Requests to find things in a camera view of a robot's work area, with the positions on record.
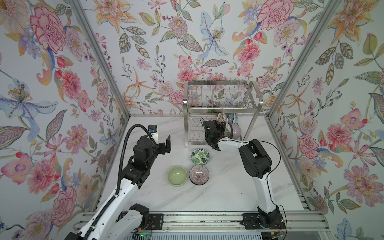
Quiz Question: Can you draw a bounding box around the plain lilac ceramic bowl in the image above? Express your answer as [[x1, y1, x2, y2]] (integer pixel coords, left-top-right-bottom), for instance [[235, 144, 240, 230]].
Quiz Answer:
[[230, 124, 242, 140]]

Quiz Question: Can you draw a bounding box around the blue floral ceramic bowl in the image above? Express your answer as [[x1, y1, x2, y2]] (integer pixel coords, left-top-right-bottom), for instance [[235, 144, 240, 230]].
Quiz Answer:
[[227, 113, 239, 125]]

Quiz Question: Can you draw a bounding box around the plain light green bowl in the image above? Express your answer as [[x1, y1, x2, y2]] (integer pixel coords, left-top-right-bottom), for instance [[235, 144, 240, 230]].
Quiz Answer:
[[167, 167, 188, 187]]

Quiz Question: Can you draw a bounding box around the purple striped bowl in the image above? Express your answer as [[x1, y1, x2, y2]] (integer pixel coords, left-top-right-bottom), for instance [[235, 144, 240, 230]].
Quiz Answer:
[[189, 165, 210, 186]]

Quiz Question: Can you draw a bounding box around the green geometric patterned bowl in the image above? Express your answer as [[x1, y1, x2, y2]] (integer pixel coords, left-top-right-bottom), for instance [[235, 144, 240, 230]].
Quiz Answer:
[[223, 123, 233, 139]]

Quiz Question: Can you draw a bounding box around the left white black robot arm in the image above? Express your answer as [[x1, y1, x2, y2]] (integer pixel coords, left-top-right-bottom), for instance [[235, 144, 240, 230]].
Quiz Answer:
[[65, 136, 171, 240]]

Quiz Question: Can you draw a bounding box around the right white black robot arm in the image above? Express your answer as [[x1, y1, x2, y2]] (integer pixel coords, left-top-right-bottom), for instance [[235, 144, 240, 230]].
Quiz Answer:
[[202, 120, 282, 229]]

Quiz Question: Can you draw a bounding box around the steel two-tier dish rack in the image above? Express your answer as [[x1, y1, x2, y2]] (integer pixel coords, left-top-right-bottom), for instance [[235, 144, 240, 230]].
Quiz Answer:
[[183, 80, 265, 148]]

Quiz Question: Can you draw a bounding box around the blue-rimmed leaf bowl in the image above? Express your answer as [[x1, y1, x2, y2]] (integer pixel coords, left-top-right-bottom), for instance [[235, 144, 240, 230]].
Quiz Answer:
[[191, 148, 211, 166]]

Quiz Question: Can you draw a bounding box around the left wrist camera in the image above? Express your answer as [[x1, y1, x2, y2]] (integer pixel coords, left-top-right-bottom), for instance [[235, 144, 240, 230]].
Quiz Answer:
[[148, 125, 159, 144]]

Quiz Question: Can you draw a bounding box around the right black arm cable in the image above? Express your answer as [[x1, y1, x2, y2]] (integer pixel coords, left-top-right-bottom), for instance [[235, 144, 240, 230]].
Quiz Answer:
[[257, 140, 289, 238]]

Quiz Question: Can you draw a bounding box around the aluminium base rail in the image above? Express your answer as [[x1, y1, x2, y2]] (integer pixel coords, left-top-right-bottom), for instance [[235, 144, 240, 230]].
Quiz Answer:
[[148, 211, 329, 233]]

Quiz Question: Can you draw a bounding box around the left black cable conduit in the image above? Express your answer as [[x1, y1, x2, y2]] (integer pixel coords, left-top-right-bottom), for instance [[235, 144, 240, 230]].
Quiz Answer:
[[80, 123, 157, 240]]

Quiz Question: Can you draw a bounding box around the left aluminium frame post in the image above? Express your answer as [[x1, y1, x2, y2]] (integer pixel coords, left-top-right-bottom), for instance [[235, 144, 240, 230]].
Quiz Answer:
[[69, 0, 130, 120]]

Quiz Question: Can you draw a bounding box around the aluminium frame post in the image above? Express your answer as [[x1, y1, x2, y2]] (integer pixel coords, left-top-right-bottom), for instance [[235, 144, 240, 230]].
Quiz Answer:
[[266, 1, 340, 120], [69, 0, 130, 120]]

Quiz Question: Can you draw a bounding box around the right aluminium frame post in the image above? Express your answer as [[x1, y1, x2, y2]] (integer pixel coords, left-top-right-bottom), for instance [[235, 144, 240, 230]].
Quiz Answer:
[[266, 1, 340, 120]]

